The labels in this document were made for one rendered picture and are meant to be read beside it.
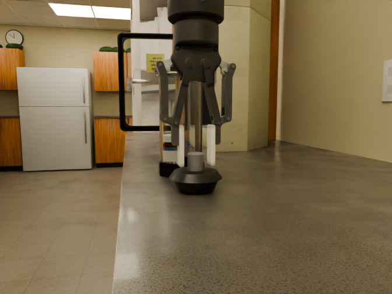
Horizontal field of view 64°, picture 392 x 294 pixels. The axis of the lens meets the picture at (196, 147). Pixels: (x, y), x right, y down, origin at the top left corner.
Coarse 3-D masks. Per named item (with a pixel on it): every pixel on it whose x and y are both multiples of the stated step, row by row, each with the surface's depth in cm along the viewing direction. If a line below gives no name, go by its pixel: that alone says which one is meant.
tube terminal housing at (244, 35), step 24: (240, 0) 100; (264, 0) 111; (240, 24) 101; (264, 24) 112; (240, 48) 102; (264, 48) 114; (216, 72) 101; (240, 72) 103; (264, 72) 115; (216, 96) 102; (240, 96) 104; (264, 96) 117; (240, 120) 105; (264, 120) 119; (240, 144) 106; (264, 144) 120
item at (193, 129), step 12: (156, 72) 64; (168, 84) 62; (192, 84) 63; (192, 96) 63; (192, 108) 63; (180, 120) 63; (192, 120) 64; (168, 132) 64; (192, 132) 64; (168, 144) 64; (192, 144) 64; (168, 156) 64
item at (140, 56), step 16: (128, 48) 127; (144, 48) 128; (160, 48) 128; (128, 64) 128; (144, 64) 128; (144, 80) 129; (128, 96) 129; (144, 96) 130; (128, 112) 130; (144, 112) 131
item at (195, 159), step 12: (192, 156) 52; (180, 168) 56; (192, 168) 53; (204, 168) 56; (180, 180) 51; (192, 180) 50; (204, 180) 50; (216, 180) 51; (180, 192) 53; (192, 192) 51; (204, 192) 52
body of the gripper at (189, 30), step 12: (180, 24) 48; (192, 24) 48; (204, 24) 48; (216, 24) 50; (180, 36) 49; (192, 36) 48; (204, 36) 48; (216, 36) 50; (180, 48) 50; (192, 48) 50; (204, 48) 51; (216, 48) 51; (180, 60) 50; (216, 60) 52; (180, 72) 51; (192, 72) 51
